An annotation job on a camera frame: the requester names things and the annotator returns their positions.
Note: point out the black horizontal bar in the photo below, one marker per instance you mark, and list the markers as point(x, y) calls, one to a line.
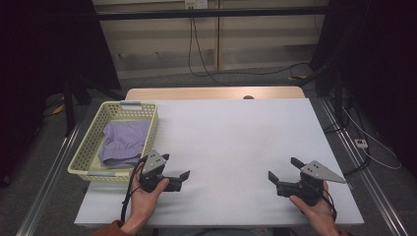
point(229, 13)

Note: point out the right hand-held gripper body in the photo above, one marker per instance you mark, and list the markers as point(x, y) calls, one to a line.
point(314, 172)

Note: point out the dark curtain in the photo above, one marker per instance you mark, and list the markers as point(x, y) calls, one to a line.
point(32, 65)
point(387, 65)

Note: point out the person's left hand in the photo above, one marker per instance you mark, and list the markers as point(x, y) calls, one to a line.
point(144, 203)

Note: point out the white power strip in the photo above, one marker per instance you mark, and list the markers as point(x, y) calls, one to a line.
point(361, 143)

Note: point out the purple shorts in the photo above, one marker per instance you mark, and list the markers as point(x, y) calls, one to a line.
point(124, 141)

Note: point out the person's right hand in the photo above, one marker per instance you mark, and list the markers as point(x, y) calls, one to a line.
point(319, 214)

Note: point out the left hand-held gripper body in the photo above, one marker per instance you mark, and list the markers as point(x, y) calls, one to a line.
point(152, 162)

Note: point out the light wooden table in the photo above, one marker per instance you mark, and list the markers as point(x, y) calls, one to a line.
point(203, 93)

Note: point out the white wall socket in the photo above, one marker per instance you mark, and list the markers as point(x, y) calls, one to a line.
point(196, 4)

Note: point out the pale yellow perforated plastic basket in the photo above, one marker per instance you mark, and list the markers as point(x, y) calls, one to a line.
point(95, 131)

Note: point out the black metal stand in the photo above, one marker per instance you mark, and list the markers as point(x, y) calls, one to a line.
point(337, 98)
point(68, 111)

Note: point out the metal floor rail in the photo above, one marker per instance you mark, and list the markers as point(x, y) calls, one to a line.
point(377, 193)
point(42, 196)

